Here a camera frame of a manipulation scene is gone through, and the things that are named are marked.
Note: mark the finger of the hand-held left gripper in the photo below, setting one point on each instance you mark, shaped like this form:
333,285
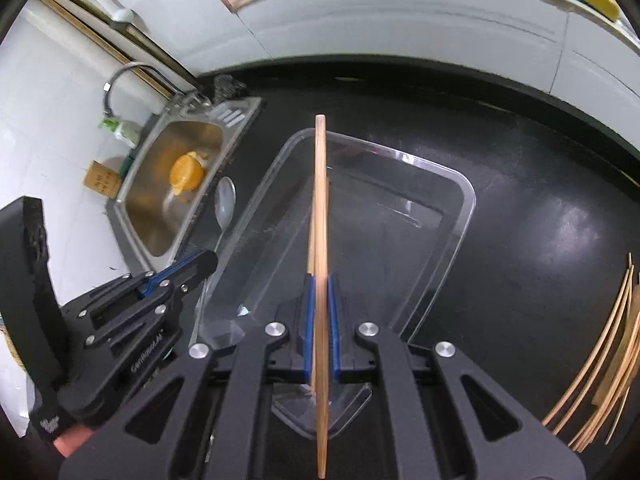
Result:
165,305
167,274

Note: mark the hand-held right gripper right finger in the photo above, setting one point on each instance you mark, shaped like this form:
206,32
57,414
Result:
334,325

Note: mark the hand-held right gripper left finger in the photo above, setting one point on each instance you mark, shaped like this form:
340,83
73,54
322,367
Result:
309,320

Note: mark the bamboo chopstick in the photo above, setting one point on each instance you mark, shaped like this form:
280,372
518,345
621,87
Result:
321,185
311,245

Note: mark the clear plastic container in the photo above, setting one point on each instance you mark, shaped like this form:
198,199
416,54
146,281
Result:
400,220

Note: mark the pile of wooden chopsticks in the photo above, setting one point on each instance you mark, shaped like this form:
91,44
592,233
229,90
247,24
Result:
627,350

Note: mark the person's left hand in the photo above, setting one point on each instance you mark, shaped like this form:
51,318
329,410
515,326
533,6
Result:
55,422

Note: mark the stainless steel sink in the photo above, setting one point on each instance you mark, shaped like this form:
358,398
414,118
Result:
155,220

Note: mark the metal spoon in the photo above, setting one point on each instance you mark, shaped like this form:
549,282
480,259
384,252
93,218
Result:
225,202

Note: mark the small brown box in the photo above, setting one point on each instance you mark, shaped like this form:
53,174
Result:
102,179

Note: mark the green dish soap bottle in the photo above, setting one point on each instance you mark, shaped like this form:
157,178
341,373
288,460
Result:
125,132

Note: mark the steel wool scrubber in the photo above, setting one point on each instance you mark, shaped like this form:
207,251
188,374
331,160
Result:
227,87

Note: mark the chrome faucet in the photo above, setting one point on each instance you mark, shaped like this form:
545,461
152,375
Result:
127,67

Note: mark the wooden window frame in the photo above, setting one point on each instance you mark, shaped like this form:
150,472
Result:
115,42

